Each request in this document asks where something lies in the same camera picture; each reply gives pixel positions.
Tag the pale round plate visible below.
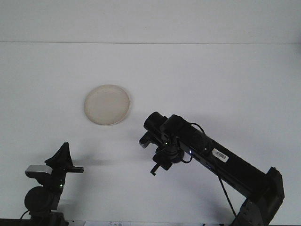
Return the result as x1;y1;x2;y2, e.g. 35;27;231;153
83;84;131;126

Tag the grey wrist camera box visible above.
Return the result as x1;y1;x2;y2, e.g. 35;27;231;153
139;133;153;149
25;165;53;179

